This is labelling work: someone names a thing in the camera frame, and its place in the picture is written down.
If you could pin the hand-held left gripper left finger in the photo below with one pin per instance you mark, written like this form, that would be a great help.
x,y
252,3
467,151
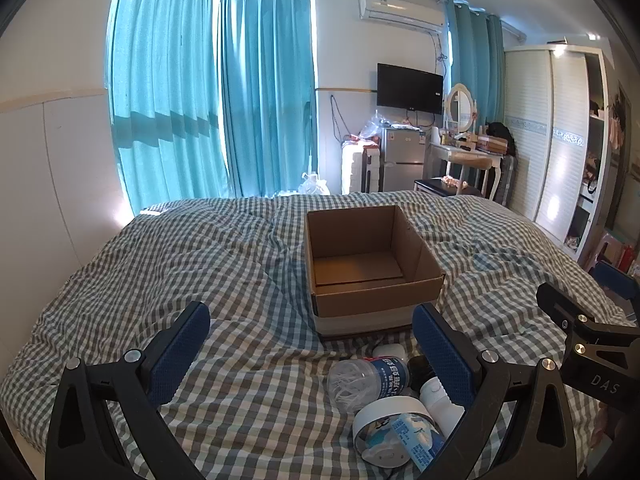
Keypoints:
x,y
180,355

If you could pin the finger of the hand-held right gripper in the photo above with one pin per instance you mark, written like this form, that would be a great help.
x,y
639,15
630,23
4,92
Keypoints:
x,y
560,302
617,282

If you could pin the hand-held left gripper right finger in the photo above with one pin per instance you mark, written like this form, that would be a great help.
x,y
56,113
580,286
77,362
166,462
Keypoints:
x,y
445,355

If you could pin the small black object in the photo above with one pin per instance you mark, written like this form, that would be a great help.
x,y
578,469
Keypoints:
x,y
420,367

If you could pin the small white bottle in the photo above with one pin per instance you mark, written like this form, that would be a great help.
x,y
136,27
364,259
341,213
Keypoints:
x,y
440,405

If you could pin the clear dental floss jar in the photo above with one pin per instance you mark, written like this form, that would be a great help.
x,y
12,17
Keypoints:
x,y
370,377

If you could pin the white tape roll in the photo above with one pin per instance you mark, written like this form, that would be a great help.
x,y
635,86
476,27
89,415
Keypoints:
x,y
385,427

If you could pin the brown cardboard box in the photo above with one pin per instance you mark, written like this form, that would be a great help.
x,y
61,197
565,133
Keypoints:
x,y
360,270

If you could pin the person's right forearm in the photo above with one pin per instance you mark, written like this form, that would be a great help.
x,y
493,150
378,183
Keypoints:
x,y
610,427

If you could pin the pink plastic stool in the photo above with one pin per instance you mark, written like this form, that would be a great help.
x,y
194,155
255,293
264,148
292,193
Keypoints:
x,y
607,247

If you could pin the grey checkered blanket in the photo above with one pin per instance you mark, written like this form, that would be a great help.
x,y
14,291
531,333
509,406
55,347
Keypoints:
x,y
200,260

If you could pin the dark suitcase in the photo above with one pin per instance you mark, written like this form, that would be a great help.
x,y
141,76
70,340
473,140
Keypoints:
x,y
509,180

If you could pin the white dressing table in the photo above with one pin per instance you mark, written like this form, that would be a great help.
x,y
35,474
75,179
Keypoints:
x,y
467,160

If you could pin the white sliding door wardrobe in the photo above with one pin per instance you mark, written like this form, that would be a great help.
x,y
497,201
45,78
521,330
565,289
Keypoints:
x,y
530,135

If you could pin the black bag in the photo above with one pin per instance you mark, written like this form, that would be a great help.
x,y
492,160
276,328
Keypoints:
x,y
500,137

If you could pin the silver mini fridge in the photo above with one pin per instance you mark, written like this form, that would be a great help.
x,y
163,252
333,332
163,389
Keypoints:
x,y
402,157

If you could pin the white plastic drawer cabinet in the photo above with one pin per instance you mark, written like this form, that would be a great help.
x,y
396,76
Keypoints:
x,y
357,170

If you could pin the white paper roll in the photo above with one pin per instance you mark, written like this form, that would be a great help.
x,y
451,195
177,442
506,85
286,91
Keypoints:
x,y
436,135

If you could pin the white plastic bag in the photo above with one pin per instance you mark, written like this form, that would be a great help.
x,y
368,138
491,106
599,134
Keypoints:
x,y
314,185

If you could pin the white oval vanity mirror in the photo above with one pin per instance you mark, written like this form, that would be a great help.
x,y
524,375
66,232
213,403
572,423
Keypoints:
x,y
459,107

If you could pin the clear plastic bag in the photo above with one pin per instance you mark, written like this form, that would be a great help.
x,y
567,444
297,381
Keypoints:
x,y
372,127

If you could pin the teal curtain beside wardrobe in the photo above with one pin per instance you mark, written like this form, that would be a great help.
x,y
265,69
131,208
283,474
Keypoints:
x,y
475,60

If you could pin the wide teal curtain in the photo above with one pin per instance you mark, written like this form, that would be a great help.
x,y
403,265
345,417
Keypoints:
x,y
165,85

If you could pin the narrow teal curtain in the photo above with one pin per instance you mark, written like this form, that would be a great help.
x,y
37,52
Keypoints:
x,y
270,90

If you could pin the white air conditioner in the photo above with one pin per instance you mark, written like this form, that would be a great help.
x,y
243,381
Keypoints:
x,y
400,10

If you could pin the black wall television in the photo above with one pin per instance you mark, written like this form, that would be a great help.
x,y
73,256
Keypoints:
x,y
410,87

